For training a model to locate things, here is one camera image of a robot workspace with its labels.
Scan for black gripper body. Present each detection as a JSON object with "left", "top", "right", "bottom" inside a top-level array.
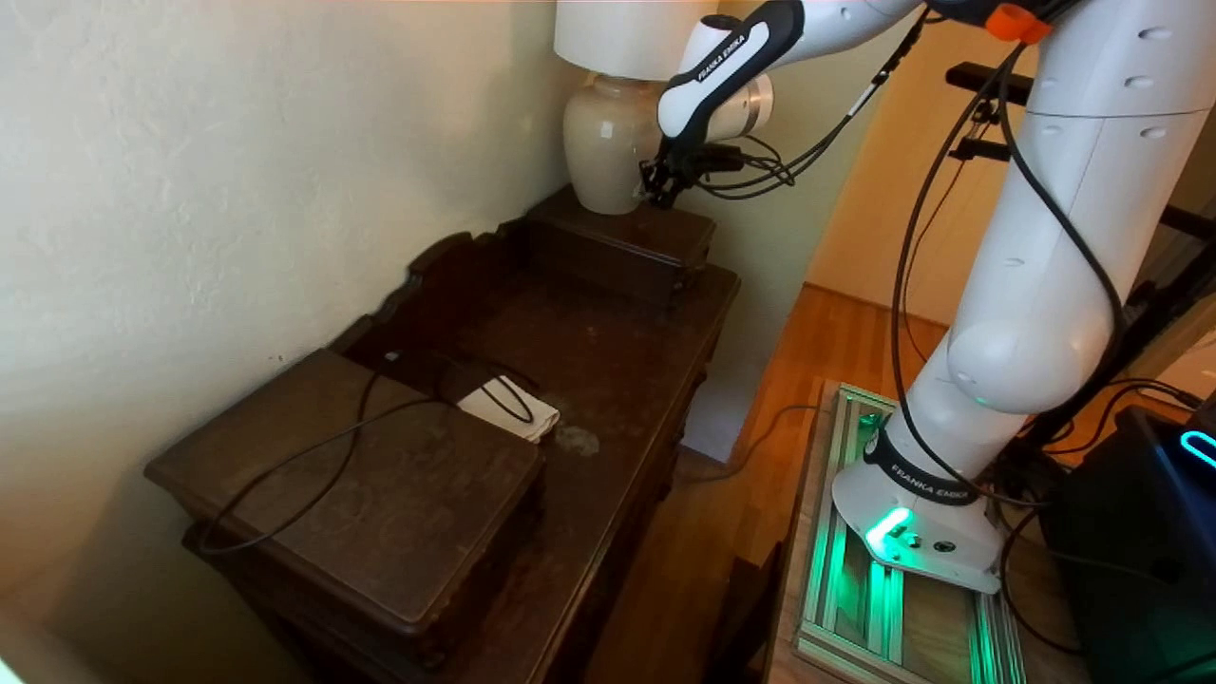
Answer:
[{"left": 653, "top": 127, "right": 751, "bottom": 181}]

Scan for aluminium robot base platform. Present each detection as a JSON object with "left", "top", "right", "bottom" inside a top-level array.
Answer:
[{"left": 765, "top": 374, "right": 1033, "bottom": 684}]

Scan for cream ceramic lamp white shade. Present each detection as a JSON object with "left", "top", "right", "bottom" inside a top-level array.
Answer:
[{"left": 551, "top": 0, "right": 778, "bottom": 220}]

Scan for brown wooden table top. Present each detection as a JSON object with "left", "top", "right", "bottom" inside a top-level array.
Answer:
[{"left": 521, "top": 181, "right": 724, "bottom": 316}]

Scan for dark wooden dresser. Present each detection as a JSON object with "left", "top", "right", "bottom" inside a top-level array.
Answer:
[{"left": 142, "top": 181, "right": 745, "bottom": 684}]

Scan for white paper notepad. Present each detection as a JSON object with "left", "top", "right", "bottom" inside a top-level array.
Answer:
[{"left": 454, "top": 372, "right": 565, "bottom": 449}]

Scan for black computer with blue light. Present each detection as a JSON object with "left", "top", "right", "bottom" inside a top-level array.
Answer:
[{"left": 1045, "top": 400, "right": 1216, "bottom": 684}]

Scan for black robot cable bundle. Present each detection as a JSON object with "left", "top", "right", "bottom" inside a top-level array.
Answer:
[{"left": 688, "top": 5, "right": 1131, "bottom": 495}]

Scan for thin grey floor cord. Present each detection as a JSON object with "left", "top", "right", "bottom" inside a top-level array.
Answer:
[{"left": 678, "top": 400, "right": 829, "bottom": 488}]

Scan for black camera stand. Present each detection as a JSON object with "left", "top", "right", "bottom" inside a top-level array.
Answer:
[{"left": 943, "top": 57, "right": 1058, "bottom": 171}]

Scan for thin black lamp cord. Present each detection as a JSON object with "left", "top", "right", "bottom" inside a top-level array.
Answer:
[{"left": 185, "top": 359, "right": 540, "bottom": 562}]

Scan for dark wooden box with cord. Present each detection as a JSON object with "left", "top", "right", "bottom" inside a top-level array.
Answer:
[{"left": 142, "top": 347, "right": 551, "bottom": 684}]

